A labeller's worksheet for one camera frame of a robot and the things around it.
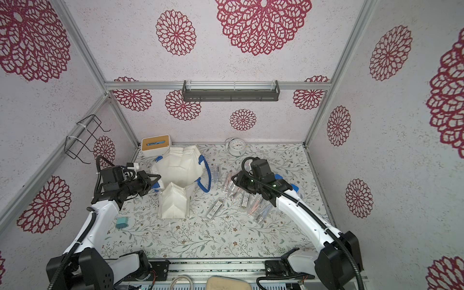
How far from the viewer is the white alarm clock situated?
3.78ft

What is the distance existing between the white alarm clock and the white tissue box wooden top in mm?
381

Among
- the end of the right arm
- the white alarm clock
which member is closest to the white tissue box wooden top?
the white alarm clock

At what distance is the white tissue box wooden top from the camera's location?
1.14 m

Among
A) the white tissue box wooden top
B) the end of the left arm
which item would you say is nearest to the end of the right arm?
the end of the left arm

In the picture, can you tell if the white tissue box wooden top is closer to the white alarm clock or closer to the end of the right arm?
the white alarm clock

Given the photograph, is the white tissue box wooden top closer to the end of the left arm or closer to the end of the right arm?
the end of the left arm
